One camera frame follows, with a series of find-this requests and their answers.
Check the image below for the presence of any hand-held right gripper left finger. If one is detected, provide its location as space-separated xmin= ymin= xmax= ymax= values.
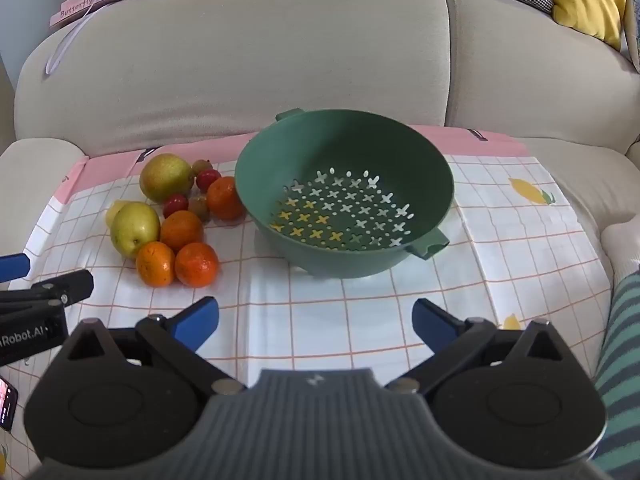
xmin=65 ymin=296 xmax=246 ymax=396

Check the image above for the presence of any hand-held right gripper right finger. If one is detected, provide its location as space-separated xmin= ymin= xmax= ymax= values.
xmin=385 ymin=298 xmax=573 ymax=395

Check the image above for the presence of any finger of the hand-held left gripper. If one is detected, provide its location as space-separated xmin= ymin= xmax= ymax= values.
xmin=0 ymin=254 xmax=30 ymax=283
xmin=0 ymin=269 xmax=95 ymax=317

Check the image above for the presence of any orange mandarin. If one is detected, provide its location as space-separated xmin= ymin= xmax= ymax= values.
xmin=175 ymin=242 xmax=221 ymax=288
xmin=160 ymin=210 xmax=205 ymax=253
xmin=136 ymin=241 xmax=177 ymax=288
xmin=206 ymin=176 xmax=246 ymax=221

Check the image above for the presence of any yellow green pear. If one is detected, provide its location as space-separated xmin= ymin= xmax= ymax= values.
xmin=110 ymin=202 xmax=162 ymax=258

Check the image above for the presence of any reddish green pear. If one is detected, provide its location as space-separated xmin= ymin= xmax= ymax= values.
xmin=139 ymin=153 xmax=196 ymax=204

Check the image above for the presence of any green plastic colander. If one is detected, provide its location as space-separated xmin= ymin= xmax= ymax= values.
xmin=234 ymin=107 xmax=456 ymax=278

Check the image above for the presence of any black smartphone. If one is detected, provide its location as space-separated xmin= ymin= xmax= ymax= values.
xmin=0 ymin=377 xmax=19 ymax=432

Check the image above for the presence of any checked lemon print tablecloth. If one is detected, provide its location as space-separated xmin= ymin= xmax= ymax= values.
xmin=0 ymin=125 xmax=618 ymax=480

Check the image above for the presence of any red cherry tomato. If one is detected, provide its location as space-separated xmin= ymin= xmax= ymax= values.
xmin=163 ymin=194 xmax=190 ymax=218
xmin=196 ymin=169 xmax=222 ymax=193

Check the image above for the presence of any person's green striped clothing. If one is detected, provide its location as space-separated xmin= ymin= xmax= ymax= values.
xmin=594 ymin=270 xmax=640 ymax=480

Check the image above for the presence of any white ribbon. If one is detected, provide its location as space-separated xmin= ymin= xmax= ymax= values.
xmin=45 ymin=0 xmax=111 ymax=76

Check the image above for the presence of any pink box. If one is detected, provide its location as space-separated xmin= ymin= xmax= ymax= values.
xmin=50 ymin=0 xmax=113 ymax=27

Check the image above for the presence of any beige sofa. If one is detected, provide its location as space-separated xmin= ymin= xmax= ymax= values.
xmin=0 ymin=0 xmax=640 ymax=311

